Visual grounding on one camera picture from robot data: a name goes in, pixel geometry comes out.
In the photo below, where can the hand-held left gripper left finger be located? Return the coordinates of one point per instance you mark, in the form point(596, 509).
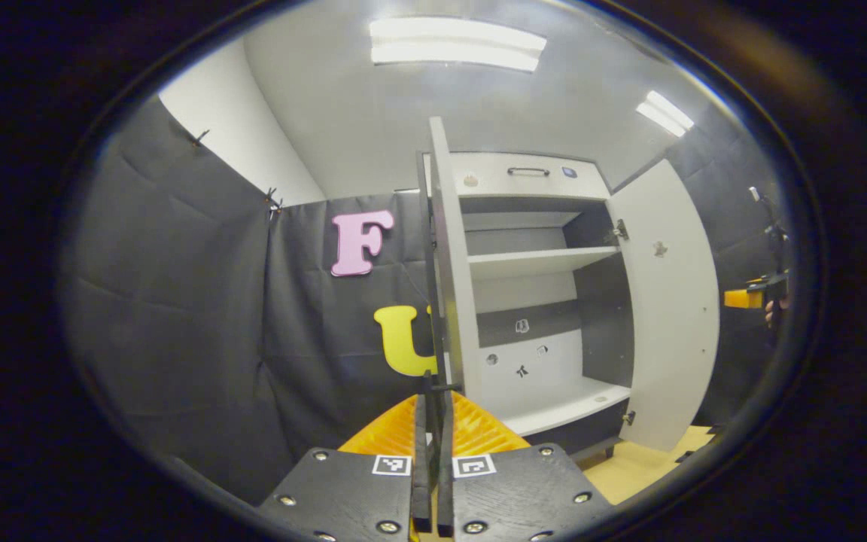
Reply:
point(422, 489)

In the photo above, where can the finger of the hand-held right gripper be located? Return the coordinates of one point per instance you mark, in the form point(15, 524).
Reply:
point(742, 299)

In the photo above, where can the black backdrop cloth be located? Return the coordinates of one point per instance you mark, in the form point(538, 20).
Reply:
point(177, 301)

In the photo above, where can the wide ceiling light panel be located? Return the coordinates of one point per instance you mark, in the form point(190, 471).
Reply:
point(456, 44)

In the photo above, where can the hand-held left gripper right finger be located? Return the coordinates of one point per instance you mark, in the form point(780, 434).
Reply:
point(445, 489)

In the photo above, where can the small black cloth clip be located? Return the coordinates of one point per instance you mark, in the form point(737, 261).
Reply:
point(200, 138)
point(274, 203)

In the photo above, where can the white cabinet shelf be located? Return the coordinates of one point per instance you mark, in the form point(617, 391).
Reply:
point(539, 262)

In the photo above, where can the narrow ceiling light panel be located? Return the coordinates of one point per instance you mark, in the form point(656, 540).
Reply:
point(664, 113)

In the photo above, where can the metal door hinge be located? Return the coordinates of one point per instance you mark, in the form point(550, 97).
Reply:
point(629, 418)
point(620, 229)

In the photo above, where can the white double-door shoe cabinet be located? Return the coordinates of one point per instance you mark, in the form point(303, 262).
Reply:
point(531, 290)

